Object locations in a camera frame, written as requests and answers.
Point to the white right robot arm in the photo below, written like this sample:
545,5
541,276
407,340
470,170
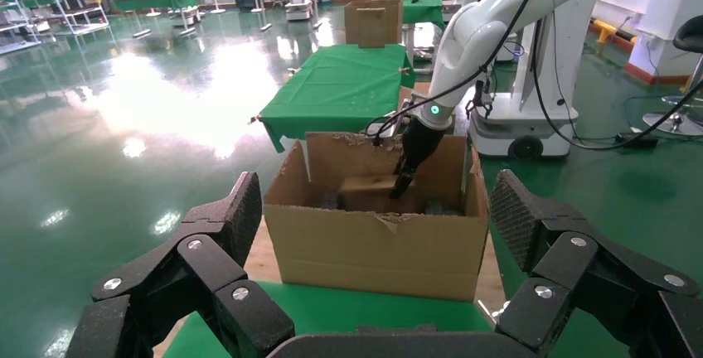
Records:
483,31

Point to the green tablecloth with creases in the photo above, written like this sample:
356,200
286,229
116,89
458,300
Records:
335,86

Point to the long green table cover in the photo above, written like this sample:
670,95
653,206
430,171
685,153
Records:
156,0

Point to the yellow floor barrier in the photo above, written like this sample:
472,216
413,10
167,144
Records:
609,34

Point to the metal storage shelving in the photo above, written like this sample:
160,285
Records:
33,9

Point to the black foam insert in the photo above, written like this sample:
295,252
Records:
329,200
442,208

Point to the small green table cover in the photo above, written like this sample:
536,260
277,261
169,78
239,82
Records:
424,9

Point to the large open cardboard carton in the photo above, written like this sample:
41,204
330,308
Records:
373,256

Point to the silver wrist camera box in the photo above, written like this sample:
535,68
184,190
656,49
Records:
400,116

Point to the closed brown cardboard carton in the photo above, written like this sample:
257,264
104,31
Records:
373,23

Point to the black office chair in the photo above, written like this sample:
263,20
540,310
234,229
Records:
693,37

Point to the white robot body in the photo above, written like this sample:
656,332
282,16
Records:
571,59

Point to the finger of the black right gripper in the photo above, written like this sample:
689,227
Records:
402,184

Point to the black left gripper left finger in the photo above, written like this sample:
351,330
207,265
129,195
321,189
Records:
203,267

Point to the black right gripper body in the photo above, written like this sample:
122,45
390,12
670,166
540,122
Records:
423,141

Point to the silver binder clip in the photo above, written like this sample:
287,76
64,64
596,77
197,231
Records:
254,120
294,70

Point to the large green tablecloth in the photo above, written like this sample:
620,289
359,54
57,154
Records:
340,311

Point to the black power adapter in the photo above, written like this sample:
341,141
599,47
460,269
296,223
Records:
637,140

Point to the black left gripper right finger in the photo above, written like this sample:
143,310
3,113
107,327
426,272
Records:
571,267

